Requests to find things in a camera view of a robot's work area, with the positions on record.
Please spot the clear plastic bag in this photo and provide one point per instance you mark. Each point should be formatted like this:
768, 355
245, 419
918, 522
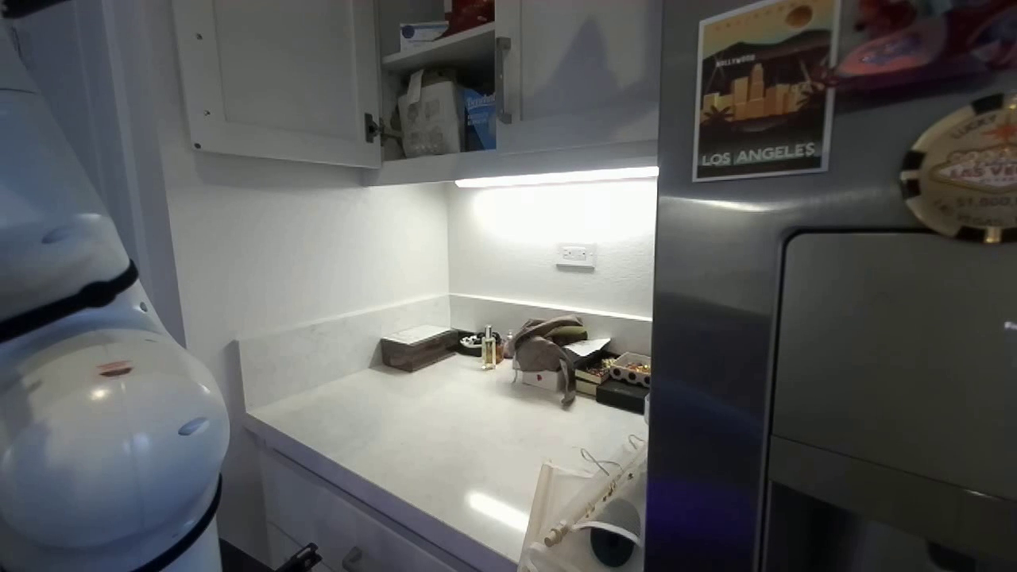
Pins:
560, 511

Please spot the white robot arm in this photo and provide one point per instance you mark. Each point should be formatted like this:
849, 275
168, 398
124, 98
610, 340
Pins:
96, 446

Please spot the under-cabinet light strip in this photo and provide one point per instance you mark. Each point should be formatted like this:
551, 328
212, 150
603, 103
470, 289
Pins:
558, 177

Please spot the white base cabinet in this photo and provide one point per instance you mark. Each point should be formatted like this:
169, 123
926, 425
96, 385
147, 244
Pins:
319, 520

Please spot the amber glass bottle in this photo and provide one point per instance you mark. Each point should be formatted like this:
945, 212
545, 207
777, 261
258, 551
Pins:
492, 352

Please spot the white cardboard box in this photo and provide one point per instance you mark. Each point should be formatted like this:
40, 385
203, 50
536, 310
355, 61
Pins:
590, 352

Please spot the brown box white lid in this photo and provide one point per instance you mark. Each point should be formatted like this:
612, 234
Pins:
419, 348

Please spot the dark box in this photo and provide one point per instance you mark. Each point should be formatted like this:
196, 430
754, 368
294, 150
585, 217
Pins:
623, 384

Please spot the stainless steel refrigerator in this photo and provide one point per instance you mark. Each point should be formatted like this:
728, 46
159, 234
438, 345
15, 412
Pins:
719, 369

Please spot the small white blue box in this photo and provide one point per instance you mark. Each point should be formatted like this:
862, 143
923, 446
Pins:
425, 35

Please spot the Los Angeles poster magnet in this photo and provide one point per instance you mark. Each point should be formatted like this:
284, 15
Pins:
763, 98

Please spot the Las Vegas chip magnet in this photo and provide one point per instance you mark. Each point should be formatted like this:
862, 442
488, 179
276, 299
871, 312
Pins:
965, 171

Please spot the red pink magnet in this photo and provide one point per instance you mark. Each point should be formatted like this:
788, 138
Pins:
923, 50

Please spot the white wall outlet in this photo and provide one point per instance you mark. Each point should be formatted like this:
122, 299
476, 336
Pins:
576, 255

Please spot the white wall cabinet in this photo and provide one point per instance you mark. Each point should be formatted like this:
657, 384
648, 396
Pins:
479, 162

